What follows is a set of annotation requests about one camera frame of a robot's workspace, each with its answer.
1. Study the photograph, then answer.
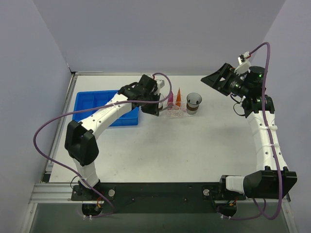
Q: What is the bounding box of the pink toothpaste tube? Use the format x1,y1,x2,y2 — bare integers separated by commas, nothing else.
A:
167,92,173,104

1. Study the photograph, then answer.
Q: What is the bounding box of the white toothbrush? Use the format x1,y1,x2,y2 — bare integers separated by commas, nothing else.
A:
169,104,187,114

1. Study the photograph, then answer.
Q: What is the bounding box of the orange toothpaste tube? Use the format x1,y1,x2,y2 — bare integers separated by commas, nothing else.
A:
175,88,182,107

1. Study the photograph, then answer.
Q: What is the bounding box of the clear acrylic toothbrush holder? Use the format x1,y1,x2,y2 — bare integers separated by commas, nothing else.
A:
159,95,190,118

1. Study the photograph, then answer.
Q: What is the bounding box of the clear brown-banded cup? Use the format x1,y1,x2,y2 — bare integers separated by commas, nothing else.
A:
186,93,202,115

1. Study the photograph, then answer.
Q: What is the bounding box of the clear blue-tinted cup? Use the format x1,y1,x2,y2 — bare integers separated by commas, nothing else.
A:
158,94,164,112

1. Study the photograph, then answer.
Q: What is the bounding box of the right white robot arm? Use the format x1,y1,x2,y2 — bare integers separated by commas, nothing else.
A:
201,63,297,199

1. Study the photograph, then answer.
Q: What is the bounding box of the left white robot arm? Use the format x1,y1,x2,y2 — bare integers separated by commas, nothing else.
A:
65,75,165,200

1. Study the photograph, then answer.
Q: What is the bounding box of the clear textured oval tray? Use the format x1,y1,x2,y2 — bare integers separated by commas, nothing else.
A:
159,101,200,118

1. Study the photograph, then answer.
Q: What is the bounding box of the blue plastic bin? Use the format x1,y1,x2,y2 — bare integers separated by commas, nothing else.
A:
73,90,139,127

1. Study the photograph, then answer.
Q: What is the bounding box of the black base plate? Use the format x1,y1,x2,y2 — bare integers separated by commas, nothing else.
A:
70,182,246,216

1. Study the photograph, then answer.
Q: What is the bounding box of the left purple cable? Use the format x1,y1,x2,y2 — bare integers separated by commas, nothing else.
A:
33,71,173,218

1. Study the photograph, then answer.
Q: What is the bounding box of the purple cable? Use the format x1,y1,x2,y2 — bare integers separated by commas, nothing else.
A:
216,42,285,220
33,71,173,218

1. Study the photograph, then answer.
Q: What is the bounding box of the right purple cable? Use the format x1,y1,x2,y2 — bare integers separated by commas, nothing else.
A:
216,42,285,220

